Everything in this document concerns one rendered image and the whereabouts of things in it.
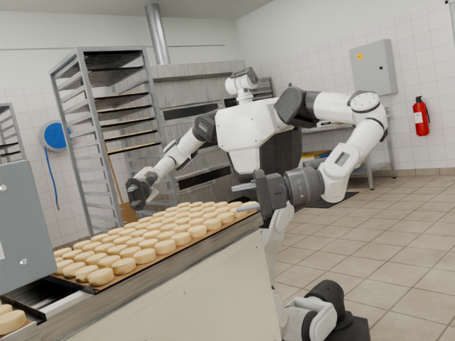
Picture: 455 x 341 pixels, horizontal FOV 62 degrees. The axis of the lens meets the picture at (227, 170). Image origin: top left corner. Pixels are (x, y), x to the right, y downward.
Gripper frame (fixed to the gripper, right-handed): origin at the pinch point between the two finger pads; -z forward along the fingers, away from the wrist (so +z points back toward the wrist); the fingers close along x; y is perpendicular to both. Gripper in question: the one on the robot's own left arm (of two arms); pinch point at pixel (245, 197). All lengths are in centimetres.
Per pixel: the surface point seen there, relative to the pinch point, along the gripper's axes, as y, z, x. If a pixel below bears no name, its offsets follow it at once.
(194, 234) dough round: -2.5, -14.6, -7.3
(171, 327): 7.4, -23.7, -25.5
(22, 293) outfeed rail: 0, -59, -12
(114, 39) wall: -468, -107, 167
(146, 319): 11.6, -27.9, -20.2
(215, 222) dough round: -7.1, -8.8, -6.5
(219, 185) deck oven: -420, -4, -60
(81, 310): 20.1, -37.7, -11.6
